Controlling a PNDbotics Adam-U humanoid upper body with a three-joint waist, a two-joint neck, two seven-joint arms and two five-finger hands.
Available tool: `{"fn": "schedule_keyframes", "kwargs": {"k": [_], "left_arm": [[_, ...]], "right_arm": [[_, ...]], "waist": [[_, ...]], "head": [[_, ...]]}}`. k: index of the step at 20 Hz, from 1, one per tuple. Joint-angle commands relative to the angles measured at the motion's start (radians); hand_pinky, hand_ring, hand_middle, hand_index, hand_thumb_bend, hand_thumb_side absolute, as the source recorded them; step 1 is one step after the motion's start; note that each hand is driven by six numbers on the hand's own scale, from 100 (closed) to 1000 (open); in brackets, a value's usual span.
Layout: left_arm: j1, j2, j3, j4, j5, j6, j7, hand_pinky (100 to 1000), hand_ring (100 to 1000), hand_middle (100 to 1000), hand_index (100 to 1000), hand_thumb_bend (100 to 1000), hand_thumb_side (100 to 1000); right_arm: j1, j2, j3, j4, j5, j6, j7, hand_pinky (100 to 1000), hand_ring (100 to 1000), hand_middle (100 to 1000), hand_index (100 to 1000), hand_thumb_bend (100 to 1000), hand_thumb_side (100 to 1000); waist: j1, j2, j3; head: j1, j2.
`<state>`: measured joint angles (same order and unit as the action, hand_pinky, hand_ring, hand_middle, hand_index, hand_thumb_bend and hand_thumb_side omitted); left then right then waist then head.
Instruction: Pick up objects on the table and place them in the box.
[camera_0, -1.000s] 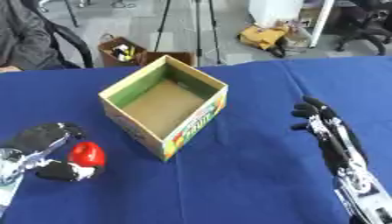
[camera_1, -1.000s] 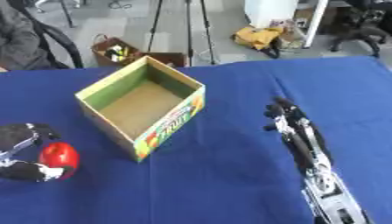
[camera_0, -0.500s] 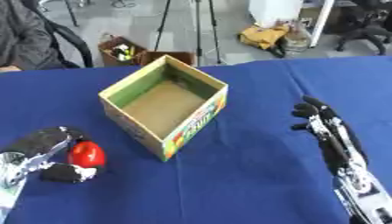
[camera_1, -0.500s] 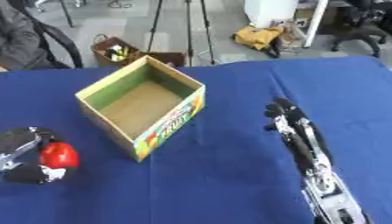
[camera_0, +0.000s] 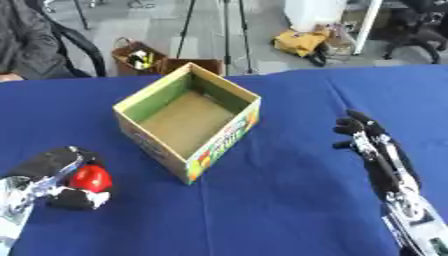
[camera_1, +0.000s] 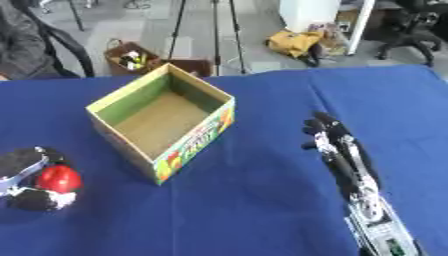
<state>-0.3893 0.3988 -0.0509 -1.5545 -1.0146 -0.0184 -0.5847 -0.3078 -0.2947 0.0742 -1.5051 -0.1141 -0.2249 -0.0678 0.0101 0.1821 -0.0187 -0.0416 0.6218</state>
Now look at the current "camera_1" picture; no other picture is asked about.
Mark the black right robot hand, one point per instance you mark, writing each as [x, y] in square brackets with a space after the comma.
[339, 150]

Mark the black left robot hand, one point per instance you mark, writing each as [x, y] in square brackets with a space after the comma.
[23, 180]

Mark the red toy fruit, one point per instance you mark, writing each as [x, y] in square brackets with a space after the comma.
[58, 179]

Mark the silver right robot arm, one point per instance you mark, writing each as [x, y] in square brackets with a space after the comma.
[382, 226]

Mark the tan cardboard box green inside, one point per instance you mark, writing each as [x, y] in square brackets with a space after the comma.
[163, 123]

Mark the yellow bag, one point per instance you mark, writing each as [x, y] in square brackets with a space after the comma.
[291, 42]

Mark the white cabinet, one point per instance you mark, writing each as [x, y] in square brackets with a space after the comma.
[318, 20]

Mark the black office chair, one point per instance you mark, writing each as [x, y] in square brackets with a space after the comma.
[411, 30]

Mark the brown basket with items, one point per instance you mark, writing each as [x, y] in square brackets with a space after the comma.
[131, 60]

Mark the black tripod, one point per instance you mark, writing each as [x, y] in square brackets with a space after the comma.
[216, 30]

